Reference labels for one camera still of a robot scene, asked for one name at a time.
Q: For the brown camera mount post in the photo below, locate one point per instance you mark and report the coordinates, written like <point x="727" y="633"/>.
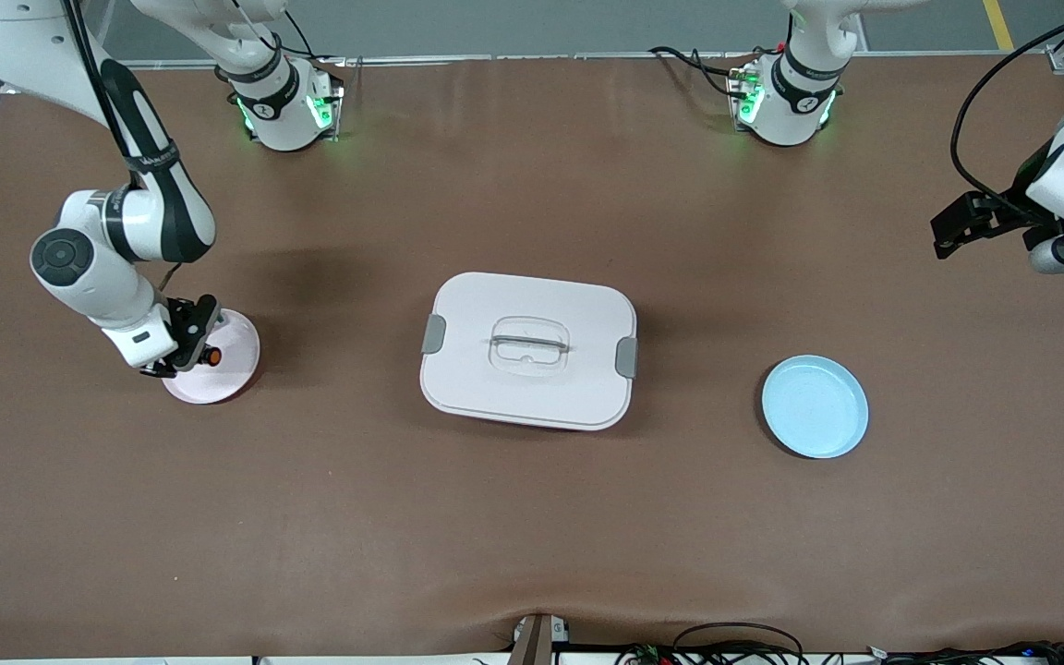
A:
<point x="532" y="642"/>

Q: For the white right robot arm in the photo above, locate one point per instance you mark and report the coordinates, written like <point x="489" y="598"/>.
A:
<point x="89" y="268"/>

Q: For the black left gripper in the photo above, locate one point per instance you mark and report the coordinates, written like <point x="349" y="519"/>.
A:
<point x="1005" y="204"/>

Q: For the white lidded storage box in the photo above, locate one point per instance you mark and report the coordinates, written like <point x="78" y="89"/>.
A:
<point x="528" y="349"/>

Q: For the light blue round plate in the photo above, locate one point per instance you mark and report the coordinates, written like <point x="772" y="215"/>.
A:
<point x="814" y="406"/>

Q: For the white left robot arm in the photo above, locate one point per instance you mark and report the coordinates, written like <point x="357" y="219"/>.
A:
<point x="800" y="102"/>

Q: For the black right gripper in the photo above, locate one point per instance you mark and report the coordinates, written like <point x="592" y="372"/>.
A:
<point x="187" y="320"/>

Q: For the orange push button switch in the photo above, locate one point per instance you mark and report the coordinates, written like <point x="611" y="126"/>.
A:
<point x="212" y="356"/>

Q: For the small white mount block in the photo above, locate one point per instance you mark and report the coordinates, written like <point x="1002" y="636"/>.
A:
<point x="559" y="630"/>

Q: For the pink round plate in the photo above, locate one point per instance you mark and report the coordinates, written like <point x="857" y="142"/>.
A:
<point x="227" y="374"/>

